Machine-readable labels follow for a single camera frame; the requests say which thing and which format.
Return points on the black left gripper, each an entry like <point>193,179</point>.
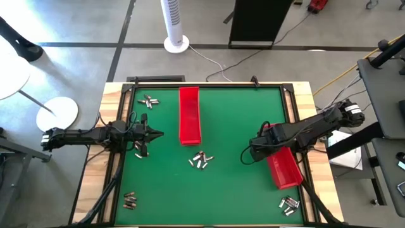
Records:
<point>139,134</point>

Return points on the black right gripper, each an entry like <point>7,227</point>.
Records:
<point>264,144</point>

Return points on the long red plastic bin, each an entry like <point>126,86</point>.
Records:
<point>284,171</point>
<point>190,114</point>

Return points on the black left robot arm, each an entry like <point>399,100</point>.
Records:
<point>79,136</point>

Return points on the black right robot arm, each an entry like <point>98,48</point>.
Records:
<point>316,125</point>

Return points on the black rectangular bar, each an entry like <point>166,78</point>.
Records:
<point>155,78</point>

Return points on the black clamp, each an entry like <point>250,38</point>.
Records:
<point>255,81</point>
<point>136,79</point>

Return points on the green table mat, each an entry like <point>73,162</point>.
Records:
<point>164,196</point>

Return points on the white box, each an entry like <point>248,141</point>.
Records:
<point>348,158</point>

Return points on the black beam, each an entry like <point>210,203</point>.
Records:
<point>354,141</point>

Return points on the white tower fan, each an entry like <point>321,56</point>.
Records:
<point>172,19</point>

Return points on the grey metal stand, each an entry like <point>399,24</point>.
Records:
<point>31,153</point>

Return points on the grey workstation desk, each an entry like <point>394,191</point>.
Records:
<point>386,95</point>

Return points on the red black tool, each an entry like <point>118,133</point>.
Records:
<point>317,5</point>

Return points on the black stand leg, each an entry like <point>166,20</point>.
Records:
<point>30,52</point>

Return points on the black pole with knob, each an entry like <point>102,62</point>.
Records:
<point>389,54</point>

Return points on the black aluminium table frame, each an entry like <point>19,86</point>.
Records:
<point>158,85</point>

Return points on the white round pedestal table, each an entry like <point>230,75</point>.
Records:
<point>60,115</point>

